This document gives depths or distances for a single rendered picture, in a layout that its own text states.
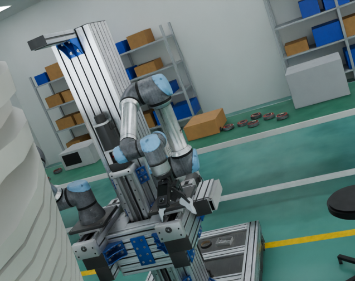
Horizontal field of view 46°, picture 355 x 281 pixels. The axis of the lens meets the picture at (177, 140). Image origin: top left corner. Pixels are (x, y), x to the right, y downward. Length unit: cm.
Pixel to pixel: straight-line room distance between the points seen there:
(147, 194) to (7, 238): 219
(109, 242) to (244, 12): 595
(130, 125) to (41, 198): 158
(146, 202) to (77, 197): 38
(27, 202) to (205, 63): 778
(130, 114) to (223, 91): 622
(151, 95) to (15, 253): 176
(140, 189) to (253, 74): 577
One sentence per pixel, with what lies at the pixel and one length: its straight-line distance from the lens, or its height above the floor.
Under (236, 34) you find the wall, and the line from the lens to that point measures 778.
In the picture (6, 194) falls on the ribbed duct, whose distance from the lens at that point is 23.
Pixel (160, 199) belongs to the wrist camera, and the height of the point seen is 128.
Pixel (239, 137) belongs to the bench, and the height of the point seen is 75.
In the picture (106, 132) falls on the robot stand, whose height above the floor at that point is 148.
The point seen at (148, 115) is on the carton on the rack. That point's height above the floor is 52.
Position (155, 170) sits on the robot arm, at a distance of 159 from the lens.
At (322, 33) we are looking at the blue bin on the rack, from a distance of 714.
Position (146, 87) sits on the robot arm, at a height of 164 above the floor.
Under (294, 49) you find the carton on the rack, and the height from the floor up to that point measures 86.
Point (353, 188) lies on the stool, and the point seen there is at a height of 56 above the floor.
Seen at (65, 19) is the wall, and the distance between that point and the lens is 895.
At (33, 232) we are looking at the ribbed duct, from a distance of 23.
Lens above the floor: 184
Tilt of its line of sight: 14 degrees down
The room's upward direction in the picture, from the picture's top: 21 degrees counter-clockwise
